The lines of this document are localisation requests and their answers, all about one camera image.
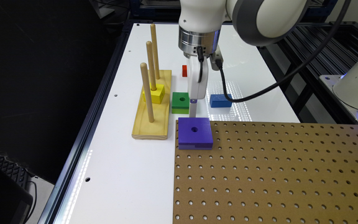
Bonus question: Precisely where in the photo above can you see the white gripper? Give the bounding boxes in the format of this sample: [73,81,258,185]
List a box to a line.
[186,47,223,118]

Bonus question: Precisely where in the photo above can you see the green square block with hole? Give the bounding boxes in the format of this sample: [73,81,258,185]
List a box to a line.
[172,92,190,114]

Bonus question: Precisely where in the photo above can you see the blue rectangular block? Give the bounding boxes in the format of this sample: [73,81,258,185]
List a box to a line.
[209,94,232,108]

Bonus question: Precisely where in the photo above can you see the purple square block with hole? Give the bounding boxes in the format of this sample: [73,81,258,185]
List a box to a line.
[178,118,213,150]

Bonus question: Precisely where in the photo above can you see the red rectangular block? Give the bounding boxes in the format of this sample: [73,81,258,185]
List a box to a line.
[182,65,188,77]

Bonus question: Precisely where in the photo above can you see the yellow block on peg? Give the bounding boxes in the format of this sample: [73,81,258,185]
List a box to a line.
[150,84,165,104]

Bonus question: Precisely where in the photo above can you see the wooden peg base board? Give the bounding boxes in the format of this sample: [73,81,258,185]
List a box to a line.
[132,70,172,140]

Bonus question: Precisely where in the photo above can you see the front wooden peg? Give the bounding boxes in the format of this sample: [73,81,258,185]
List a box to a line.
[140,62,154,123]

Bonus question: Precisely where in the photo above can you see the wooden peg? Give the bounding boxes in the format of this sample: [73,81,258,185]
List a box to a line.
[150,24,160,80]
[140,62,154,123]
[146,41,157,91]

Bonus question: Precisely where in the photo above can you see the middle wooden peg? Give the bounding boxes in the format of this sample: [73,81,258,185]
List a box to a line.
[146,41,157,91]

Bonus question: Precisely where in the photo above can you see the rear wooden peg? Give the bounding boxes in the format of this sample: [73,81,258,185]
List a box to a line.
[150,24,160,80]

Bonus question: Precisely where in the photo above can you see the brown perforated pegboard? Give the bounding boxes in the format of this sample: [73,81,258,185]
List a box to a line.
[173,121,358,223]

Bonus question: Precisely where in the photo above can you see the black keyboard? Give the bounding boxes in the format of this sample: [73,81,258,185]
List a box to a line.
[0,156,29,190]

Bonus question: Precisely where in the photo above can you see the black monitor corner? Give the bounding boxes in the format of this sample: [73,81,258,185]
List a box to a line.
[0,170,33,224]

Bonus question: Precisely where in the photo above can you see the black aluminium frame rack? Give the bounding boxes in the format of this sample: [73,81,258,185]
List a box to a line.
[259,1,358,124]

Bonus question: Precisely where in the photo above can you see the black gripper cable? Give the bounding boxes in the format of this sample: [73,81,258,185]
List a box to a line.
[196,0,352,103]

